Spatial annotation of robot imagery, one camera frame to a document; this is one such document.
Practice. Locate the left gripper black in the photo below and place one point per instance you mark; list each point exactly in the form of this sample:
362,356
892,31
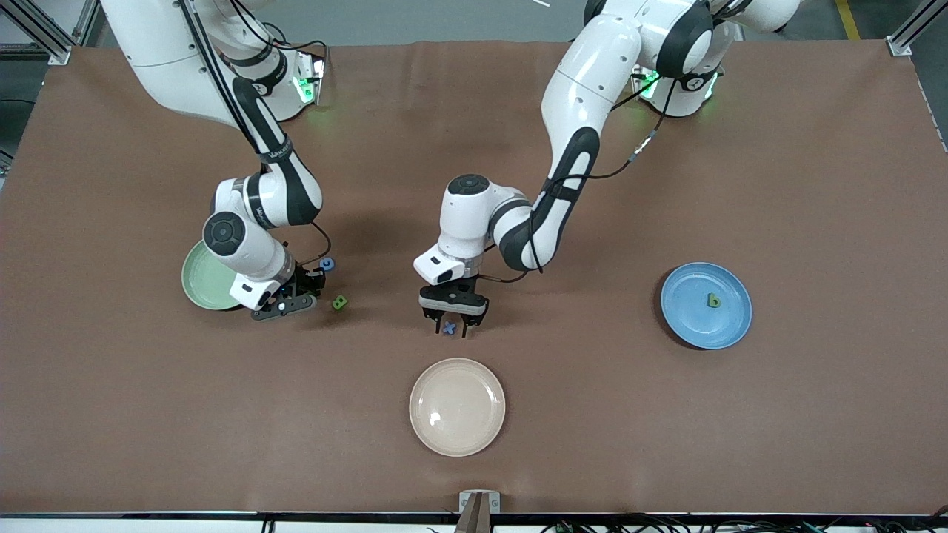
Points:
462,285

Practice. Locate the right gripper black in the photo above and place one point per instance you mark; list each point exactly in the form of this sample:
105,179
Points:
305,282

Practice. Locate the blue uppercase letter G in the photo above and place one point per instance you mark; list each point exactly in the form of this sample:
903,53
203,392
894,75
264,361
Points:
323,264

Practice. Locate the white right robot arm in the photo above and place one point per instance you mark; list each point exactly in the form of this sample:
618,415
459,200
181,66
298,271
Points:
170,66

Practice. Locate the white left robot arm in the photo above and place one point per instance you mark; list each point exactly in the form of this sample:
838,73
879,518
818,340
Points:
585,89

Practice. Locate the beige plate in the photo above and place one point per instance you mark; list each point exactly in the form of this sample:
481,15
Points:
457,407

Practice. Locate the green plate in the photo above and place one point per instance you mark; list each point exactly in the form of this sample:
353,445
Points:
201,285

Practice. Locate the blue plate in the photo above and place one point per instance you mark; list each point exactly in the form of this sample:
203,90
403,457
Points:
689,318

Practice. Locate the brown table mat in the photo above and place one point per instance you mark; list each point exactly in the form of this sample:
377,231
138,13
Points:
666,444

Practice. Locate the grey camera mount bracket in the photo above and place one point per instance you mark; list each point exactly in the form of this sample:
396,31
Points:
464,502

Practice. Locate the white black table edge rail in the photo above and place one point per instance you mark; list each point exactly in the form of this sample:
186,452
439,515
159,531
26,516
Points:
148,525

